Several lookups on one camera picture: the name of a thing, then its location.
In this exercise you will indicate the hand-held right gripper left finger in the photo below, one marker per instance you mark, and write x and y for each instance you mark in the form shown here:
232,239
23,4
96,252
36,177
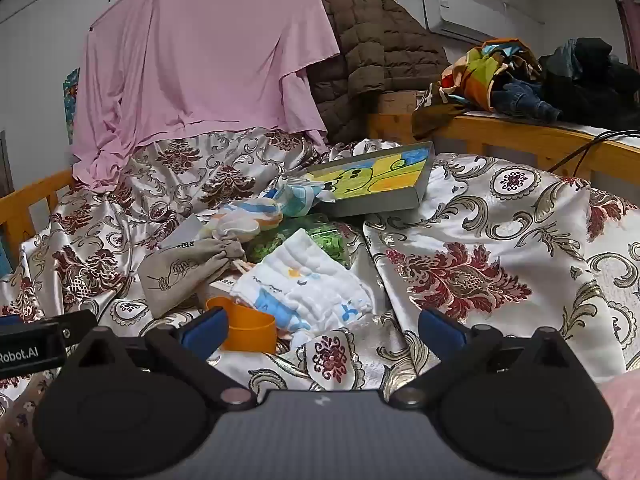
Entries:
202,332

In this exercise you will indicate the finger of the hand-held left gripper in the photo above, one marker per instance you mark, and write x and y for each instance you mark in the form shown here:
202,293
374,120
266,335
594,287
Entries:
75,325

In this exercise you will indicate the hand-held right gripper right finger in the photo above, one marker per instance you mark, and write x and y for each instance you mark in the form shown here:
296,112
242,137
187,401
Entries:
440,332

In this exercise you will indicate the white printed gauze towel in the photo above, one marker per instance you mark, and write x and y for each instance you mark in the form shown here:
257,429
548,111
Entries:
295,280

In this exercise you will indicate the striped cloth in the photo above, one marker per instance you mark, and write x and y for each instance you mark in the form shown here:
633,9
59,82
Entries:
245,217

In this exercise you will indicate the blue face mask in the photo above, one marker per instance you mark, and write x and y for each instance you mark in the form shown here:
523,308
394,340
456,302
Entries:
300,197

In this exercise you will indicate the grey box with painted bottom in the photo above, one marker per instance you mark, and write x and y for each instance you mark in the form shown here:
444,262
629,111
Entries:
380,175

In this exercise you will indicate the small orange white packet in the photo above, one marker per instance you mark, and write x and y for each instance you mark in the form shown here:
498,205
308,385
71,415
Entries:
225,287

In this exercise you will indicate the white paper card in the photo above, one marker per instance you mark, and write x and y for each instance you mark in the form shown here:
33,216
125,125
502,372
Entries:
185,234

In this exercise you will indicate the floral satin blanket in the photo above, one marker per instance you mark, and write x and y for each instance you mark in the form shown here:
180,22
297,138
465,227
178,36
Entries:
475,220

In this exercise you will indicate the bag of green bits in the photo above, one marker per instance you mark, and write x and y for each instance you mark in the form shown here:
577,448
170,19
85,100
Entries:
325,240

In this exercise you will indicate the brown cloth with white print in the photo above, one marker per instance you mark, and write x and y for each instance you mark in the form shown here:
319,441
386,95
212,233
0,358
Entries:
435,115

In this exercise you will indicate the cardboard box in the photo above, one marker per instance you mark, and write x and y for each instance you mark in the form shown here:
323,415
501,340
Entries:
397,102

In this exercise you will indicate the blue jeans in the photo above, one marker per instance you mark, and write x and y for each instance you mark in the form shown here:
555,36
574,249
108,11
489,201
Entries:
520,97

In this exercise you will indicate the colourful patchwork cloth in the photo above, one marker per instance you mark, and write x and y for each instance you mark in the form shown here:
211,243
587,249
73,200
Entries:
480,70

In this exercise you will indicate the pink hanging bed sheet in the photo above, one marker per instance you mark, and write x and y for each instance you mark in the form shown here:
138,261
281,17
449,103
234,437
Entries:
200,60

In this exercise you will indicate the dark jacket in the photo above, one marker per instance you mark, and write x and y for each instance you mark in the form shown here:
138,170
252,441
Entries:
590,85

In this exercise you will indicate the brown puffer jacket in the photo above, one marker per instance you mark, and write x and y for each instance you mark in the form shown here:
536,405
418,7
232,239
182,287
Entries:
380,45

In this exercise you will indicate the white air conditioner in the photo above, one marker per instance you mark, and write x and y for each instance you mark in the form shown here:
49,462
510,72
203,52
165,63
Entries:
465,15

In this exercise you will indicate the pink curtain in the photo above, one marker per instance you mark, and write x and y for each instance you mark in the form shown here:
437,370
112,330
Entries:
631,30

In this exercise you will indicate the wooden bed frame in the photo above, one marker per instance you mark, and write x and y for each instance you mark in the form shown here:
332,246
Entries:
525,135

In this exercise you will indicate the colourful wall picture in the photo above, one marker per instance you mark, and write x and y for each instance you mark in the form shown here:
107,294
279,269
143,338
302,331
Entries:
70,105

